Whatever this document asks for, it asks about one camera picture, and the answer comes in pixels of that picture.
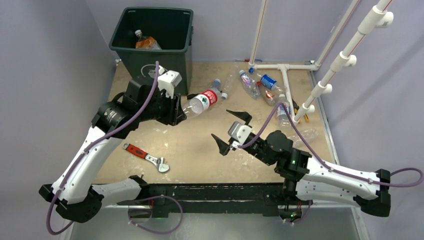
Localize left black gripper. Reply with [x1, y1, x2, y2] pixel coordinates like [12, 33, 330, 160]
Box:
[138, 87, 186, 125]

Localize red label clear bottle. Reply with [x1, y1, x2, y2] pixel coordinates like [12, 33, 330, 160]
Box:
[182, 87, 221, 119]

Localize clear bottle blue cap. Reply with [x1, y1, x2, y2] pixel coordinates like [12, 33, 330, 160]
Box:
[212, 78, 221, 91]

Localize large clear bottle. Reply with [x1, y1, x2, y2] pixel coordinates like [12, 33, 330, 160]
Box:
[221, 66, 241, 98]

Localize large orange bottle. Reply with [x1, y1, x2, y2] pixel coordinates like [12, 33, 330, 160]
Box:
[134, 29, 162, 50]

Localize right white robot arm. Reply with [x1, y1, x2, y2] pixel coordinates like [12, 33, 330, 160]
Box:
[212, 111, 391, 217]

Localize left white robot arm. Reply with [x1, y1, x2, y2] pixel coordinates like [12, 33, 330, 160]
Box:
[39, 76, 186, 223]

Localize dark green trash bin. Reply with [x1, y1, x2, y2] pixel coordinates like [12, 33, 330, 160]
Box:
[109, 7, 194, 95]

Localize white bottle cap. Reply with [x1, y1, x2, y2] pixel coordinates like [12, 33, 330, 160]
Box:
[221, 92, 229, 100]

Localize purple label small bottle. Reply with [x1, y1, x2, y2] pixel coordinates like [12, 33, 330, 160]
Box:
[239, 70, 260, 100]

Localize white blue label bottle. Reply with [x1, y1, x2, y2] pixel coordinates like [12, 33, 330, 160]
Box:
[276, 94, 291, 128]

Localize red adjustable wrench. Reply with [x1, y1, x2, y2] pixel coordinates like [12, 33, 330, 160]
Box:
[122, 142, 170, 173]

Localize blue label bottle far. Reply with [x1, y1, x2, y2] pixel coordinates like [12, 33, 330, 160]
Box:
[248, 67, 286, 94]

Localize yellow black tool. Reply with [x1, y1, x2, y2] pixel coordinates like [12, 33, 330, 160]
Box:
[292, 102, 310, 123]

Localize crushed clear bottle right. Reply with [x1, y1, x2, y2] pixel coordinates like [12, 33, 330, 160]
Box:
[287, 128, 319, 148]

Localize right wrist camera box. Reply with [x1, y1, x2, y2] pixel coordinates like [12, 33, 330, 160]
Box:
[227, 120, 256, 150]

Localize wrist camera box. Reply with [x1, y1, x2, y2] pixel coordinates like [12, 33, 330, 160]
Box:
[157, 65, 182, 99]
[227, 120, 256, 150]

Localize black handled pliers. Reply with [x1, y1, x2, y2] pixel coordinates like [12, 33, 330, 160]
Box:
[185, 93, 198, 100]

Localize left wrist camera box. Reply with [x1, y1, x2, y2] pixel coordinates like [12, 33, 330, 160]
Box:
[157, 65, 182, 99]

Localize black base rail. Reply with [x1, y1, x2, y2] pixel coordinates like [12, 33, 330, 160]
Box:
[127, 182, 299, 217]

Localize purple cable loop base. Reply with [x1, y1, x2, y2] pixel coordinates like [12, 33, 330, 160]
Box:
[127, 195, 184, 235]

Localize white PVC pipe frame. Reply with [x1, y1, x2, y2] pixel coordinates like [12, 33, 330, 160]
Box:
[248, 0, 394, 123]

